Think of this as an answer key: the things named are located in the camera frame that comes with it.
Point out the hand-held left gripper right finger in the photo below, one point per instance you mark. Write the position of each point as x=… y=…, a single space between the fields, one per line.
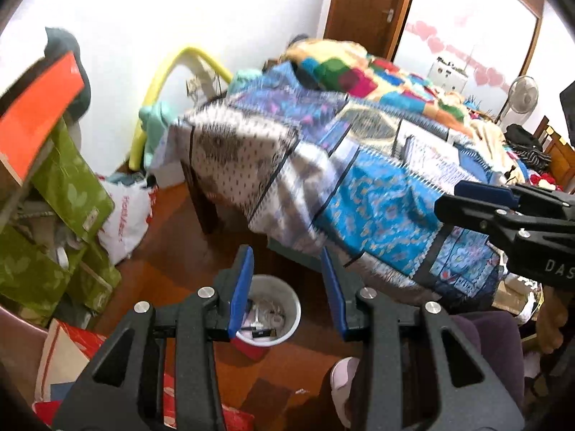
x=334 y=296

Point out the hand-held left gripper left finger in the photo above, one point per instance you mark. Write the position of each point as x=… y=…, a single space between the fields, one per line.
x=240 y=292

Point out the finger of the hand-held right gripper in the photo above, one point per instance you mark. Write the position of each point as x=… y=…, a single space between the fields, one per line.
x=530 y=242
x=485 y=193

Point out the white waste bin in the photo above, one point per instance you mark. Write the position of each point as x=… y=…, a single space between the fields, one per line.
x=289 y=327

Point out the person's right hand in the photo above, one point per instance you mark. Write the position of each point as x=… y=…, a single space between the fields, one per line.
x=551 y=323

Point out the white paper scraps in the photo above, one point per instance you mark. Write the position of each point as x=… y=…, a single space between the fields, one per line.
x=267 y=312

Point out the wooden chair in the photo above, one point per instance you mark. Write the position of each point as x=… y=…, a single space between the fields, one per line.
x=557 y=148

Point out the white standing fan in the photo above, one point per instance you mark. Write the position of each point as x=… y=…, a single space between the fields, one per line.
x=523 y=94

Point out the dark clothes pile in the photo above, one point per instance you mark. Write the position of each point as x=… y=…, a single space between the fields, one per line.
x=523 y=137

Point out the beige blanket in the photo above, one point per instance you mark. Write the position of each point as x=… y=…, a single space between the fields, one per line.
x=489 y=137

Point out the pink slipper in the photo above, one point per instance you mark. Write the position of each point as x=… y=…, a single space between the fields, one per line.
x=343 y=377

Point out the pink heart garland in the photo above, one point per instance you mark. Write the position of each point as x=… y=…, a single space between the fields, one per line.
x=487 y=76

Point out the person's purple trouser leg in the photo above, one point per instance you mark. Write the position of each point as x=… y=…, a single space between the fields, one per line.
x=498 y=336

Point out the blue patterned bedsheet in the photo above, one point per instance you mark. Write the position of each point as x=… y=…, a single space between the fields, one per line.
x=386 y=206

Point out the white machine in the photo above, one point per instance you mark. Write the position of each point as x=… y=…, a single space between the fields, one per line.
x=444 y=74

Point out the white plastic bag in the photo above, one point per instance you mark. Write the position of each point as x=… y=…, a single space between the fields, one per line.
x=128 y=220

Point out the frosted glass sliding door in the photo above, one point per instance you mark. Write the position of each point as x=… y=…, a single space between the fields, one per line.
x=471 y=0

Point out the colourful patchwork blanket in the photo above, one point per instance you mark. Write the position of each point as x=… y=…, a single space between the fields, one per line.
x=359 y=72

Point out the red and cream paper bag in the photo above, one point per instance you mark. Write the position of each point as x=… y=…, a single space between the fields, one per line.
x=67 y=354

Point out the mint green cloth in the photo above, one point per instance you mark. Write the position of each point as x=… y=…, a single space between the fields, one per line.
x=155 y=121

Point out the green leaf-print paper bag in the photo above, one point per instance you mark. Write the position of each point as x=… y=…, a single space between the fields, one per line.
x=72 y=184
x=31 y=269

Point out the brown wooden door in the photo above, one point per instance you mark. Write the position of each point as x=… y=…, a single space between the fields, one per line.
x=359 y=4

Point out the brown plastic tub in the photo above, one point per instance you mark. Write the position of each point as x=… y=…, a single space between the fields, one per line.
x=18 y=354

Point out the orange flat box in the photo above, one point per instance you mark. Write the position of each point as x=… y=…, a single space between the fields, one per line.
x=40 y=103

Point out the dark wooden bed frame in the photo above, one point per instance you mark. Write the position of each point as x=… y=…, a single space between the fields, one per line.
x=202 y=206

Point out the yellow padded bed rail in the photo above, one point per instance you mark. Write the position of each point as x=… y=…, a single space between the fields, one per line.
x=152 y=94

